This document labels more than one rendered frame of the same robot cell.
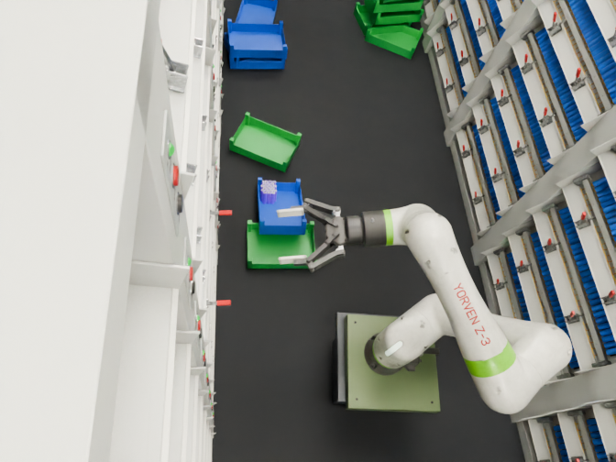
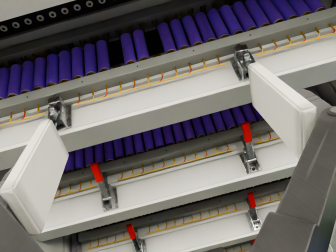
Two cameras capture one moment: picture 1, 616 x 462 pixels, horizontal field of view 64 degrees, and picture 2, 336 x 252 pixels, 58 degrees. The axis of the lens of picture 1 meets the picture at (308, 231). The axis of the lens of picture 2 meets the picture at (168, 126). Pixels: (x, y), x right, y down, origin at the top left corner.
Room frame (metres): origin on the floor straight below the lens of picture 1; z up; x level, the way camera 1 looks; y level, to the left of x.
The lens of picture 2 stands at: (0.65, -0.08, 1.00)
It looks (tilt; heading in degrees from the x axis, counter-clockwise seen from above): 40 degrees down; 111
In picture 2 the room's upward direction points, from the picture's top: 17 degrees counter-clockwise
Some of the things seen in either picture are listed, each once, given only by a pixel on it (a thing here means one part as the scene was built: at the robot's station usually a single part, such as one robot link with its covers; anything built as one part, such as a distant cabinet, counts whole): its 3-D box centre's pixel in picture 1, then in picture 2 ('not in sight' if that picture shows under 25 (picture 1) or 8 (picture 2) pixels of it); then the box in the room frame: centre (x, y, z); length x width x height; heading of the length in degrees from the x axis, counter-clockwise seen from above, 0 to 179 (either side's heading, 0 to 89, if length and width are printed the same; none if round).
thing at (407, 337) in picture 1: (401, 342); not in sight; (0.55, -0.40, 0.48); 0.16 x 0.13 x 0.19; 143
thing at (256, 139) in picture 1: (265, 141); not in sight; (1.50, 0.33, 0.04); 0.30 x 0.20 x 0.08; 85
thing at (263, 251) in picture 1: (280, 244); not in sight; (0.98, 0.10, 0.04); 0.30 x 0.20 x 0.08; 109
